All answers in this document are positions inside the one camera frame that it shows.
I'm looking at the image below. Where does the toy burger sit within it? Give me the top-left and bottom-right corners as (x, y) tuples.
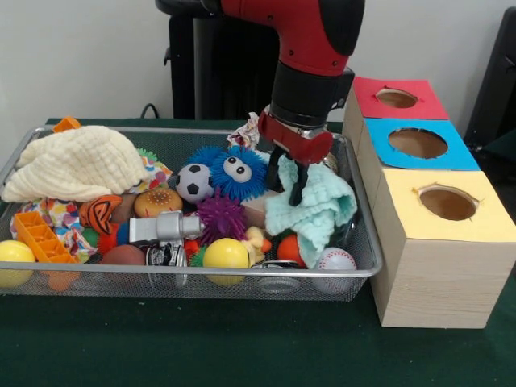
(134, 188), (184, 221)

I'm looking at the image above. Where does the shallow clear mesh bin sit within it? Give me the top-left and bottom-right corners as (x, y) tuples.
(0, 124), (384, 302)

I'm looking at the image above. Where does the mint green waffle cloth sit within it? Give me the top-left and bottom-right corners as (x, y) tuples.
(264, 153), (358, 269)

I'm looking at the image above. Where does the white toy baseball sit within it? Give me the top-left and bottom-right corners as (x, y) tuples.
(312, 248), (358, 293)

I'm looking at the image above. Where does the cream waffle cloth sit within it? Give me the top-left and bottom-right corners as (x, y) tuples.
(2, 125), (152, 202)

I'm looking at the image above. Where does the blue spiky toy with eyes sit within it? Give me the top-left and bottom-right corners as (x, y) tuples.
(210, 145), (269, 202)

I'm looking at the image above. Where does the wooden box with three holes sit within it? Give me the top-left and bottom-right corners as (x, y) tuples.
(342, 76), (516, 330)

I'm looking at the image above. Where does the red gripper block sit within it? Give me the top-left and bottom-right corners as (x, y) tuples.
(257, 105), (335, 206)

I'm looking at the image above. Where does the purple spiky ball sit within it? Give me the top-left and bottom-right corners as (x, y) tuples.
(196, 189), (248, 243)

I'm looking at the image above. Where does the black and white soccer ball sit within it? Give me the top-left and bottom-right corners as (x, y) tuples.
(175, 163), (214, 203)

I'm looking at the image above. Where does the long orange toy brick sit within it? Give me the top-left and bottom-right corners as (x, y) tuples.
(10, 212), (81, 291)

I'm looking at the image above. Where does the black chair back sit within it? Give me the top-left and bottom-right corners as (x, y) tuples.
(463, 6), (516, 152)

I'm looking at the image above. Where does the yellow ball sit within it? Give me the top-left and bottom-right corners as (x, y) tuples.
(202, 237), (251, 283)
(0, 240), (37, 288)

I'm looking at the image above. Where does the dark green tablecloth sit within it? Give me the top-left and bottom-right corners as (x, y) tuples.
(0, 117), (516, 387)

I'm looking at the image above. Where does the black cable loop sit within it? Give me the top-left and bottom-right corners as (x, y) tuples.
(139, 103), (173, 120)

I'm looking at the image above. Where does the silver plastic toy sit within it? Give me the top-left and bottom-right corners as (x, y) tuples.
(128, 211), (205, 246)

